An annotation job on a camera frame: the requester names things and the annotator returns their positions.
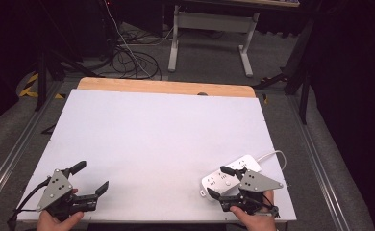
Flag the thin white floor cable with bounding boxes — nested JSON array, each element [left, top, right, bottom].
[[104, 0, 174, 79]]

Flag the person's right hand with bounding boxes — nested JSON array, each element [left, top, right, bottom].
[[229, 189, 277, 231]]

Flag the white metal desk frame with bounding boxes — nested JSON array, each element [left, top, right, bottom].
[[167, 4, 261, 79]]

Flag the person's left hand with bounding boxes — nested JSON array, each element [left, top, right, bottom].
[[36, 210, 85, 231]]

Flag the white power strip cable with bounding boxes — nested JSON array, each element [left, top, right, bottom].
[[256, 149, 288, 171]]

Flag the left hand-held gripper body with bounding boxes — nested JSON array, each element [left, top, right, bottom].
[[36, 167, 99, 222]]

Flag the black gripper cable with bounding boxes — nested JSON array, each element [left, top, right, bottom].
[[7, 177, 53, 226]]

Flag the yellow black floor tape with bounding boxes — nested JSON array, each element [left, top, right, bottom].
[[17, 72, 67, 100]]

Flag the white power strip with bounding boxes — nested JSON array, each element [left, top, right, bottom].
[[200, 154, 263, 203]]

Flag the aluminium floor rail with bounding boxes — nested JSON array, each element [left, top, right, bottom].
[[0, 80, 64, 211], [287, 95, 351, 231]]

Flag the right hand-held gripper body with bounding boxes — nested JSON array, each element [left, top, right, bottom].
[[219, 168, 285, 219]]

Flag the black metal stand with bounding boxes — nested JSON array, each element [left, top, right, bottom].
[[252, 17, 316, 125], [31, 0, 105, 113]]

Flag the black floor cables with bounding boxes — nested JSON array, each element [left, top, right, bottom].
[[110, 27, 163, 81]]

